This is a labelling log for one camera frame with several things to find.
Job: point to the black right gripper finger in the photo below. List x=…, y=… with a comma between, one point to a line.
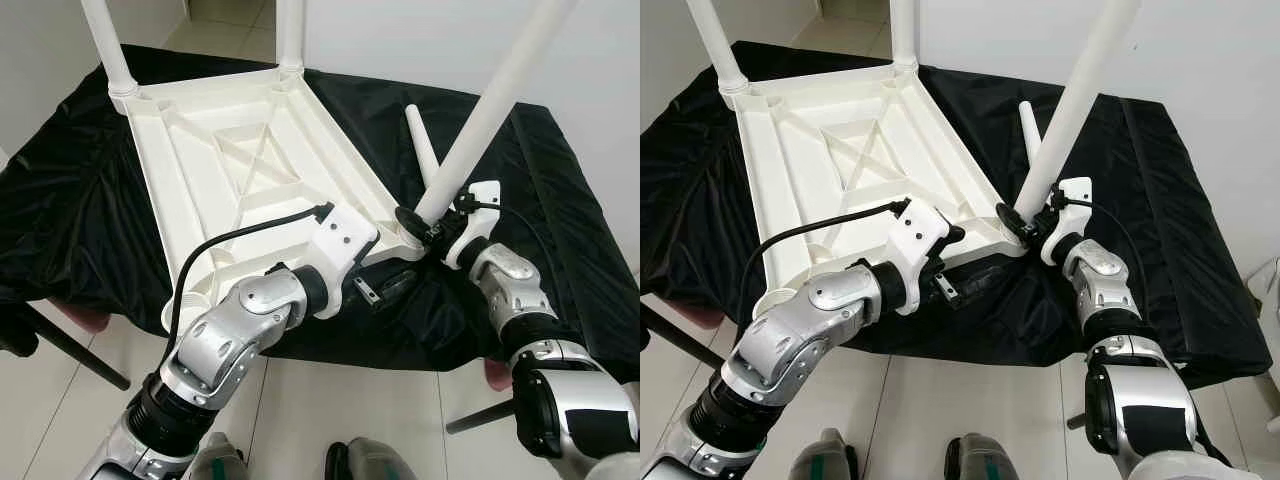
x=410, y=220
x=1010, y=217

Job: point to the white plastic table leg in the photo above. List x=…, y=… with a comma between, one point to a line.
x=1075, y=100
x=490, y=100
x=903, y=35
x=108, y=45
x=715, y=45
x=422, y=140
x=1030, y=130
x=290, y=35

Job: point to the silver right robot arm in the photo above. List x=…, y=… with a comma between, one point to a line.
x=1110, y=300
x=530, y=300

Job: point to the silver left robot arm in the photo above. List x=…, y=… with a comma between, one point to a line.
x=800, y=330
x=220, y=340

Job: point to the black table cloth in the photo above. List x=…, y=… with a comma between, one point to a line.
x=1190, y=200
x=560, y=200

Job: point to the grey metal table leg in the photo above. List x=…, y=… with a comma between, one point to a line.
x=1078, y=421
x=480, y=418

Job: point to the grey left robot foot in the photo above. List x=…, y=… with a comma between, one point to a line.
x=220, y=460
x=828, y=458

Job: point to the white plastic floor object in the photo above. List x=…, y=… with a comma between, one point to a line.
x=1268, y=285

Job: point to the black metal table leg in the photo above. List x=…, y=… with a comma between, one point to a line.
x=70, y=345
x=680, y=328

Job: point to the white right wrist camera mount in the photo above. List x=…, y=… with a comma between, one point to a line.
x=1065, y=215
x=475, y=220

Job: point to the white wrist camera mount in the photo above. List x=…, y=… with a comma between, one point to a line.
x=920, y=245
x=475, y=220
x=1065, y=215
x=345, y=250

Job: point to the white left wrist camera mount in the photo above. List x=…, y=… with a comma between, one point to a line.
x=920, y=245
x=345, y=250

